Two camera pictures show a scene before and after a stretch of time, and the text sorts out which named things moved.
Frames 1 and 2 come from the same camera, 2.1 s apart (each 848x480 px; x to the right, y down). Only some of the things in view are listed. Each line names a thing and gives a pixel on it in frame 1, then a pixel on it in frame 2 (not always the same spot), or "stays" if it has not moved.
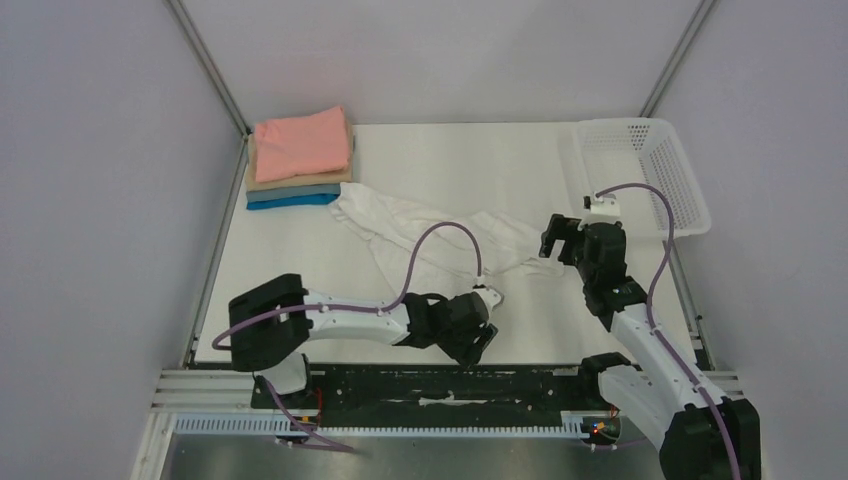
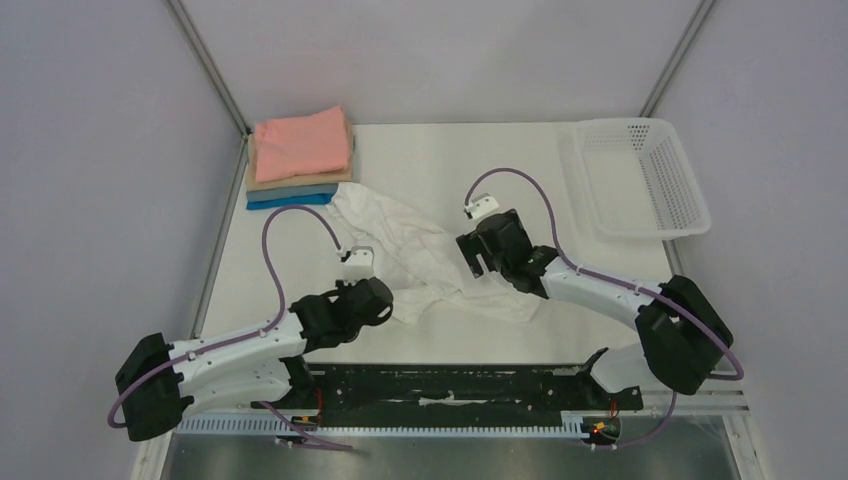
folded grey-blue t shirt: (273, 194) stays
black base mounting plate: (436, 391) stays
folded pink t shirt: (301, 145) stays
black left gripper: (465, 352) to (341, 289)
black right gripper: (573, 234) to (482, 245)
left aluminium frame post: (190, 28) stays
